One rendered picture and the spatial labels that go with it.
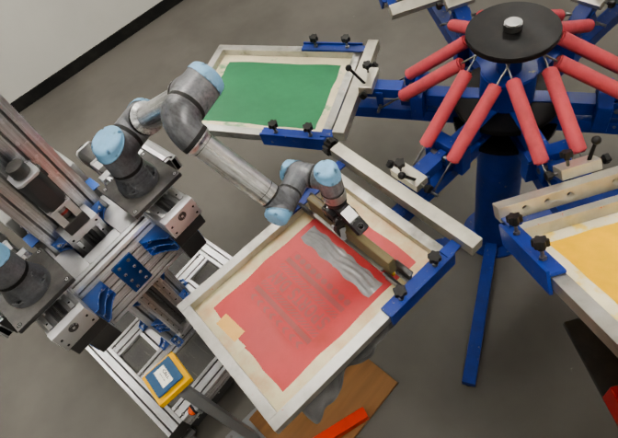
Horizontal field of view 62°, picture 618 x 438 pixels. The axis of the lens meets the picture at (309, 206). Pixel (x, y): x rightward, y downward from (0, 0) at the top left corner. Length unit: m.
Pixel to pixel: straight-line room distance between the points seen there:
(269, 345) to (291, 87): 1.24
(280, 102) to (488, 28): 0.97
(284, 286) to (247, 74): 1.21
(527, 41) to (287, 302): 1.19
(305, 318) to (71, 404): 1.83
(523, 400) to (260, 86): 1.88
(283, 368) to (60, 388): 1.87
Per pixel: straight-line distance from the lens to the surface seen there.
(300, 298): 1.79
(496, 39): 1.94
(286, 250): 1.90
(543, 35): 1.95
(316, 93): 2.40
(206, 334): 1.82
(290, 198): 1.51
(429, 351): 2.68
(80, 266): 1.99
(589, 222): 1.69
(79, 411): 3.23
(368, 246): 1.69
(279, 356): 1.74
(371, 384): 2.63
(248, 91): 2.54
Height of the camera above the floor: 2.52
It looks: 52 degrees down
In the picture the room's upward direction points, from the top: 22 degrees counter-clockwise
